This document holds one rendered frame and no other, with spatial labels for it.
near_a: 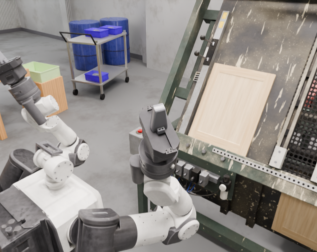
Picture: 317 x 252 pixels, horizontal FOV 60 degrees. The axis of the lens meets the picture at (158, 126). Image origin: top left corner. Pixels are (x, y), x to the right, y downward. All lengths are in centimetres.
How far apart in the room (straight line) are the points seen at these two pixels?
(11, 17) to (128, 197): 1009
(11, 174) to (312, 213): 180
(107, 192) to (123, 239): 213
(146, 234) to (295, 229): 160
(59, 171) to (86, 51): 565
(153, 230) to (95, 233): 18
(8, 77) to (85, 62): 541
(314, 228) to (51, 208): 179
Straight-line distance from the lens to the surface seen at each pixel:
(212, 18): 234
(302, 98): 184
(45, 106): 109
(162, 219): 87
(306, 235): 230
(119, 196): 284
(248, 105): 193
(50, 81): 438
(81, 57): 645
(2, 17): 1197
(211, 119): 198
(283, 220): 227
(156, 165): 59
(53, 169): 80
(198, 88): 206
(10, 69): 106
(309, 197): 180
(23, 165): 102
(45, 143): 88
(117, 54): 672
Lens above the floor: 193
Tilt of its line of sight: 29 degrees down
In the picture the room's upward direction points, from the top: straight up
